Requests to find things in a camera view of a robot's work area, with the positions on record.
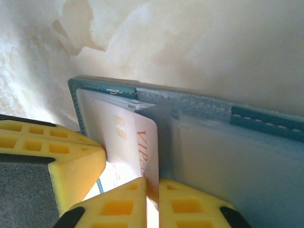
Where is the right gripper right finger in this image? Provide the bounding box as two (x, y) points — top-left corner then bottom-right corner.
(158, 178), (248, 228)

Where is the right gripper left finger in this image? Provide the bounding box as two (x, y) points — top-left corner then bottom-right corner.
(54, 177), (147, 228)

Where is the teal leather card holder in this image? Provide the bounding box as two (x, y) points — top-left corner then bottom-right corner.
(67, 75), (304, 228)

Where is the white VIP card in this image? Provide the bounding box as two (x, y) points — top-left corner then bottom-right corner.
(84, 97), (159, 207)

